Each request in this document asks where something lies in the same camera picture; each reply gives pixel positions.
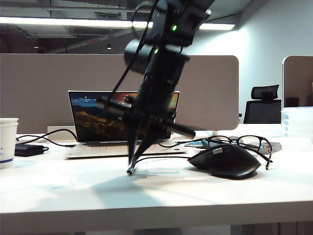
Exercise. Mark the black mesh office chair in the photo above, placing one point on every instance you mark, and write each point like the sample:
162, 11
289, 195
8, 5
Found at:
262, 112

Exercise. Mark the silver laptop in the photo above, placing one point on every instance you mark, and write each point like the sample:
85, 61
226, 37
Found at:
85, 122

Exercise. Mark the black power adapter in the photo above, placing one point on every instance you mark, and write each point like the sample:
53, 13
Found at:
28, 150

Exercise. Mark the white desk socket box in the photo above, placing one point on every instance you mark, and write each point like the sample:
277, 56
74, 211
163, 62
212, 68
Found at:
61, 136

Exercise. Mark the long ceiling light strip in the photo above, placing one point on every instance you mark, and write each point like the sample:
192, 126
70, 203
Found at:
73, 23

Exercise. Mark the black-framed eyeglasses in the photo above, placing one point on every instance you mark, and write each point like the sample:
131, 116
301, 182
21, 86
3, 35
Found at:
236, 140

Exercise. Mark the small black box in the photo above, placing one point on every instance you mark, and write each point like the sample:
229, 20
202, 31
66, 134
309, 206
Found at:
292, 102

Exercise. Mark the white partition bracket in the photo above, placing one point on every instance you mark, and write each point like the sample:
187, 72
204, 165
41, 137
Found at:
215, 133

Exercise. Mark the black computer mouse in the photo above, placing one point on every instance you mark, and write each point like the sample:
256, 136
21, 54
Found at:
227, 164

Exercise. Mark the translucent plastic storage boxes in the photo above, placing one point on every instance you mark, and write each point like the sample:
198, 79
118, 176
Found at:
298, 122

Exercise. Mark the black ceiling spotlight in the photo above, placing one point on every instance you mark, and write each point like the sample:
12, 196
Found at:
109, 46

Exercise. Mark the white paper cup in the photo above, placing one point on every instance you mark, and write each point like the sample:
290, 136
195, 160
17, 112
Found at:
7, 142

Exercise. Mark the wide brown desk partition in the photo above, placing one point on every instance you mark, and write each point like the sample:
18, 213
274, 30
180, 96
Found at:
36, 98

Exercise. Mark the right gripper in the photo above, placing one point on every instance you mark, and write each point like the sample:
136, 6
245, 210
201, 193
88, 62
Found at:
159, 93

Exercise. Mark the narrow brown desk partition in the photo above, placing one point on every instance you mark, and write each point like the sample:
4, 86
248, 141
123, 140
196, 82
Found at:
298, 78

